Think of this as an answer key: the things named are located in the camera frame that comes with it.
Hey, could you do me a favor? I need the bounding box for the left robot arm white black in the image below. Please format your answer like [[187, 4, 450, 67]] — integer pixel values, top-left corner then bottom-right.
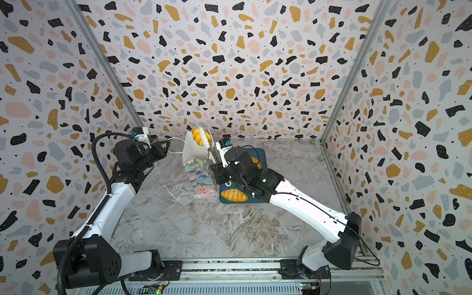
[[53, 135, 170, 295]]

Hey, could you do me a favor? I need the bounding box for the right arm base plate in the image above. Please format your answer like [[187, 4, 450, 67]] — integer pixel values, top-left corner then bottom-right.
[[279, 259, 331, 280]]

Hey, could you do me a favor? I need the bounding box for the left corner aluminium post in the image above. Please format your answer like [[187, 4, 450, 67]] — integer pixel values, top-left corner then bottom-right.
[[63, 1, 145, 127]]

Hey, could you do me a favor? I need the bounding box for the right corner aluminium post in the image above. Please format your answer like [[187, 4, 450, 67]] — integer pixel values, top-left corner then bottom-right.
[[320, 0, 392, 145]]

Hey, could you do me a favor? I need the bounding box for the shell shaped bread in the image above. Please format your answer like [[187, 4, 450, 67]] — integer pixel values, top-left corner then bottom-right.
[[192, 127, 212, 148]]

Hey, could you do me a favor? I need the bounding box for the floral paper bag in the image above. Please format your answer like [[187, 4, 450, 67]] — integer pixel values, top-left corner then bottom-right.
[[169, 129, 217, 195]]

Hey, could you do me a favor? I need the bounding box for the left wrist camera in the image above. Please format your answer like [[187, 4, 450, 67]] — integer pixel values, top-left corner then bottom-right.
[[130, 127, 151, 146]]

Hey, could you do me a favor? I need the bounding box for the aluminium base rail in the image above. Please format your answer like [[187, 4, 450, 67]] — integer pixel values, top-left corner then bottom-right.
[[101, 258, 389, 295]]

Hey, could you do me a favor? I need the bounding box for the large oval brown bread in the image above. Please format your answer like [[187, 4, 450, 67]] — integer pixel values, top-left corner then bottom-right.
[[252, 157, 261, 168]]

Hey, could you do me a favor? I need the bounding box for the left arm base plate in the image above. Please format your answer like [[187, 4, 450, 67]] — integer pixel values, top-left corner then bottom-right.
[[129, 260, 183, 283]]

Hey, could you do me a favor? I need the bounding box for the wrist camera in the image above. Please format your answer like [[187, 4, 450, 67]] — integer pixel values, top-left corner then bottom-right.
[[215, 137, 233, 159], [130, 127, 151, 146]]

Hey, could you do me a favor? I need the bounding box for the croissant shaped bread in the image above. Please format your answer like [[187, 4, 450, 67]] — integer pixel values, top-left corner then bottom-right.
[[221, 188, 248, 203]]

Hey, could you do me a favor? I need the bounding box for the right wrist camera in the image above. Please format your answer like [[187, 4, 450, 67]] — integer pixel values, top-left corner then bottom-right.
[[215, 137, 233, 159]]

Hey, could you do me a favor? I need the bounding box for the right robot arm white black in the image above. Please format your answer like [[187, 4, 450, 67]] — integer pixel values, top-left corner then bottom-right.
[[191, 127, 361, 271]]

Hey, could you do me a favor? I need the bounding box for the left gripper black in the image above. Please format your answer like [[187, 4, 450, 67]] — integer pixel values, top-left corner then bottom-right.
[[135, 139, 169, 173]]

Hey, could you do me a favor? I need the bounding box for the corner aluminium post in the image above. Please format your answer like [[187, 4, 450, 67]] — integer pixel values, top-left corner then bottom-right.
[[320, 0, 392, 145], [63, 1, 145, 127]]

